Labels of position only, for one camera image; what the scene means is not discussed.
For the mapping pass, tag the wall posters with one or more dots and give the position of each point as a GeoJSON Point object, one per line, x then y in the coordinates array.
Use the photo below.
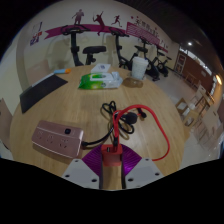
{"type": "Point", "coordinates": [36, 35]}

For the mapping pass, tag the wooden chairs and tables group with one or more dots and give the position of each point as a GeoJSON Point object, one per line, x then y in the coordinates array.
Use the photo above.
{"type": "Point", "coordinates": [200, 110]}

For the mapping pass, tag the black desk mat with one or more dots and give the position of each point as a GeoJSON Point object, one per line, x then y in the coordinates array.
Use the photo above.
{"type": "Point", "coordinates": [40, 91]}

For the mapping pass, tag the red charger block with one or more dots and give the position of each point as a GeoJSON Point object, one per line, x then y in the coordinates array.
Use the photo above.
{"type": "Point", "coordinates": [110, 156]}

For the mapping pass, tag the black exercise bike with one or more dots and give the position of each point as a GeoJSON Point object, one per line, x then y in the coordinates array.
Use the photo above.
{"type": "Point", "coordinates": [163, 65]}
{"type": "Point", "coordinates": [118, 50]}
{"type": "Point", "coordinates": [74, 46]}
{"type": "Point", "coordinates": [151, 68]}

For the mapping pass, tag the round wooden coaster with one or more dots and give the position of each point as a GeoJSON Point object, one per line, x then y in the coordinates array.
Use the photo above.
{"type": "Point", "coordinates": [132, 82]}

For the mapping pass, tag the white cup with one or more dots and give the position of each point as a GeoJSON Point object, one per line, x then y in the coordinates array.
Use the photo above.
{"type": "Point", "coordinates": [139, 68]}

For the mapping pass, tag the magenta sports wall decal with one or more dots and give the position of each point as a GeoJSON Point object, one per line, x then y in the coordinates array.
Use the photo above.
{"type": "Point", "coordinates": [140, 30]}

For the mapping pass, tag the ceiling lights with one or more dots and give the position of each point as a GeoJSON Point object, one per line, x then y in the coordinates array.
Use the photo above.
{"type": "Point", "coordinates": [190, 43]}

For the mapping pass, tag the green wet wipes pack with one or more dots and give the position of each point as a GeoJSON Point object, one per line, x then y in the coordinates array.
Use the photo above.
{"type": "Point", "coordinates": [98, 81]}

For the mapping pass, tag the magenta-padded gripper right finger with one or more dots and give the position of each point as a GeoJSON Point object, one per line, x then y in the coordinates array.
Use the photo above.
{"type": "Point", "coordinates": [143, 171]}

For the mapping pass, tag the white tissue box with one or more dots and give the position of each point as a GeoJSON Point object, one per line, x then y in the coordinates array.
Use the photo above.
{"type": "Point", "coordinates": [101, 68]}

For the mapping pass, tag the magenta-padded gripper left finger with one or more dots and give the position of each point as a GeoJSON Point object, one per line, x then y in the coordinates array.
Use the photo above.
{"type": "Point", "coordinates": [81, 171]}

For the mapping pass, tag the light wooden chair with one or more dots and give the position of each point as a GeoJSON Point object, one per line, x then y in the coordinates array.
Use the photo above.
{"type": "Point", "coordinates": [5, 125]}

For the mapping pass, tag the pink power strip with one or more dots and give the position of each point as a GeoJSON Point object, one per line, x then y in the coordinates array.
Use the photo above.
{"type": "Point", "coordinates": [56, 137]}

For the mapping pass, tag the blue and orange marker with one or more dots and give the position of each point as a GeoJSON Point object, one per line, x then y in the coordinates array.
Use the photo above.
{"type": "Point", "coordinates": [61, 71]}

